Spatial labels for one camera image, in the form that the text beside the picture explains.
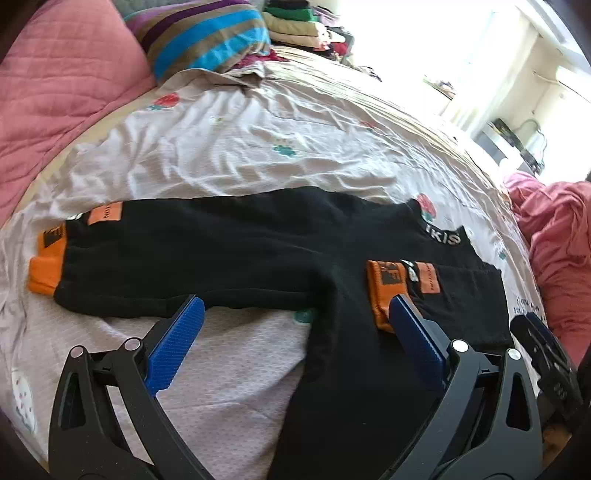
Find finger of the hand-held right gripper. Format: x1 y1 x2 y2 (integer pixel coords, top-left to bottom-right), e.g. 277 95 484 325
510 313 561 367

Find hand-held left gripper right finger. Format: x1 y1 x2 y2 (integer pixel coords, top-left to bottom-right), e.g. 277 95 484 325
379 294 543 480

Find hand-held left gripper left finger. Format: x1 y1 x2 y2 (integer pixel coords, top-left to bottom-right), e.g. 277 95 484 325
48 295 213 480

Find black sweater with orange cuffs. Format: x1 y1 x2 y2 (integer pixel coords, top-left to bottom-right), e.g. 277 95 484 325
28 185 515 480

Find pile of folded clothes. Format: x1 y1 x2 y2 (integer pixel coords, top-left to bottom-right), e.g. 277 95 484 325
263 0 365 61

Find pink blanket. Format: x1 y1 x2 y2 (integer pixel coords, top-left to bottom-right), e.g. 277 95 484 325
503 171 591 365

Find white desk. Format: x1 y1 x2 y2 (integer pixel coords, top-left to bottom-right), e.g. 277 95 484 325
475 119 546 172

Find strawberry print bed sheet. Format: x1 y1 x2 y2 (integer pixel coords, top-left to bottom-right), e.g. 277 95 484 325
0 46 555 480

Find pink quilted pillow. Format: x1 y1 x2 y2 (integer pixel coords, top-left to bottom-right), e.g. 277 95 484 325
0 0 158 227

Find red patterned cloth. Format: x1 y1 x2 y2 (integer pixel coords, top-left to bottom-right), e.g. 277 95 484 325
231 48 291 70

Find striped pillow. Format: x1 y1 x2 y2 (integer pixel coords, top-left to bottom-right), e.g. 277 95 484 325
124 0 273 84

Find grey quilted pillow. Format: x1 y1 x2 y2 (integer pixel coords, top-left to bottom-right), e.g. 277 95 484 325
113 0 158 17

